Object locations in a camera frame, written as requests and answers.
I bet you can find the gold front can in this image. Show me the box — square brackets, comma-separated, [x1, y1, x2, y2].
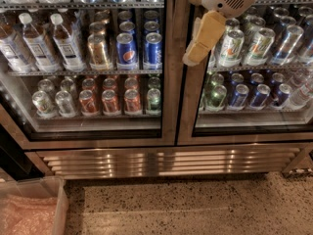
[87, 34, 113, 71]

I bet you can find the tea bottle white cap middle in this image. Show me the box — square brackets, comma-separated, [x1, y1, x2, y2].
[19, 13, 61, 72]

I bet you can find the red can right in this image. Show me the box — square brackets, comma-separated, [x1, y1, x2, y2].
[124, 89, 142, 115]

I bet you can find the front pepsi can left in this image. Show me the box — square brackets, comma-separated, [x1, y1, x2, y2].
[116, 33, 139, 71]

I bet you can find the silver blue tall can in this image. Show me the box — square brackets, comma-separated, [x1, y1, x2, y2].
[270, 24, 304, 66]

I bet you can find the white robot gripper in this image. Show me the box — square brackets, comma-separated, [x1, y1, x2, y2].
[183, 0, 257, 67]

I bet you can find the white green can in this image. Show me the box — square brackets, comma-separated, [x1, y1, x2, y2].
[217, 29, 245, 68]
[242, 27, 275, 66]

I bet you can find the glass fridge door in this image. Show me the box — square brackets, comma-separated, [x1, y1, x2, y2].
[178, 0, 313, 145]
[0, 0, 189, 151]

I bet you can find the blue can lower left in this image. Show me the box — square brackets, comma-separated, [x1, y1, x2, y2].
[228, 84, 249, 111]

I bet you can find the red can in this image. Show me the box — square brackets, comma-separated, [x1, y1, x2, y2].
[102, 89, 121, 116]
[79, 90, 100, 117]
[124, 89, 142, 115]

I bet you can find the tea bottle white cap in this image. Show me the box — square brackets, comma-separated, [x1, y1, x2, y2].
[19, 13, 61, 72]
[50, 14, 86, 71]

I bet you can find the blue can lower middle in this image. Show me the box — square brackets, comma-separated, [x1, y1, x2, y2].
[248, 84, 271, 110]

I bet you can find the white green can right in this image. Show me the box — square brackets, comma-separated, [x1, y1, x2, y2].
[242, 27, 275, 66]

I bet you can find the silver can far left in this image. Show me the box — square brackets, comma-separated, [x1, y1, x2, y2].
[32, 90, 57, 118]

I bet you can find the green can right door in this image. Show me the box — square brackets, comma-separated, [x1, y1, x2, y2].
[205, 84, 227, 111]

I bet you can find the red can left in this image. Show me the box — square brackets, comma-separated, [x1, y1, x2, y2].
[79, 90, 100, 117]

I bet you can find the front pepsi can right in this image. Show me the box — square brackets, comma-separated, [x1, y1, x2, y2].
[143, 32, 162, 70]

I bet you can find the red can middle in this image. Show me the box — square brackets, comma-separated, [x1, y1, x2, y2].
[102, 89, 121, 116]

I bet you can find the blue can lower right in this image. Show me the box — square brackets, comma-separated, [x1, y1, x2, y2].
[270, 83, 292, 110]

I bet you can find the steel fridge bottom grille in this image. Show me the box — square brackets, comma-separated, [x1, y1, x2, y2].
[26, 142, 312, 180]

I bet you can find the green can door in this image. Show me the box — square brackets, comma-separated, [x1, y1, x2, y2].
[205, 84, 227, 111]
[146, 88, 161, 115]

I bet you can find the pink bubble wrap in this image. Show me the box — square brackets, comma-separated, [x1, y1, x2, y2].
[0, 195, 58, 235]

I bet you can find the green can left door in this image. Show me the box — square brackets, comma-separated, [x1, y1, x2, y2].
[146, 88, 161, 115]

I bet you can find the clear plastic bin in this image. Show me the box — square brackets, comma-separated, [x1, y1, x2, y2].
[0, 176, 68, 235]

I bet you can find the white green can left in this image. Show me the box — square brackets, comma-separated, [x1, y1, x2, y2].
[217, 29, 245, 68]

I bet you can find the water bottle lower right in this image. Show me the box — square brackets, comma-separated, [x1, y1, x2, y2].
[288, 79, 313, 110]

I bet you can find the tea bottle far left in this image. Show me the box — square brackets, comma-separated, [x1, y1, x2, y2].
[0, 13, 36, 73]

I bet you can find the tea bottle white cap right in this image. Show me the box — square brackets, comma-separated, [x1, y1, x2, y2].
[50, 14, 86, 71]

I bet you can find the pepsi can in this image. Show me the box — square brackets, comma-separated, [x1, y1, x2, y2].
[116, 33, 139, 71]
[143, 32, 162, 70]

